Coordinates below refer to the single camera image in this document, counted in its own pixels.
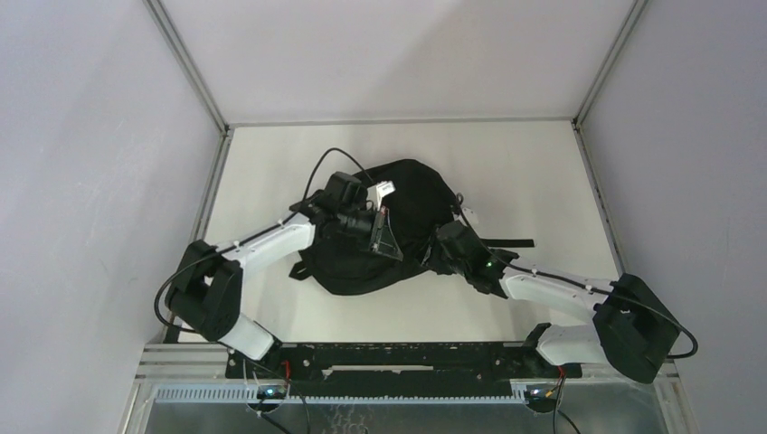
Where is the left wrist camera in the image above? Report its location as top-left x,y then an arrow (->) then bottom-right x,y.
366,181 -> 395,210

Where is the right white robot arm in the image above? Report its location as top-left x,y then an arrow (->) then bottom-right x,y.
426,221 -> 683,384

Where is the black backpack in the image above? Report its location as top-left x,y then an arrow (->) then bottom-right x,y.
289,159 -> 535,297

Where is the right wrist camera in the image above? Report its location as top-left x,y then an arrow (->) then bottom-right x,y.
455,205 -> 478,226

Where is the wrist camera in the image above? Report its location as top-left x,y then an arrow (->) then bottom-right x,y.
455,205 -> 478,226
366,181 -> 395,210

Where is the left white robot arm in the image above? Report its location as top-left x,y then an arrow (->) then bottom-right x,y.
160,172 -> 403,377

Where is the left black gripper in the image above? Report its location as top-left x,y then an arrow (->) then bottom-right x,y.
336,205 -> 402,259

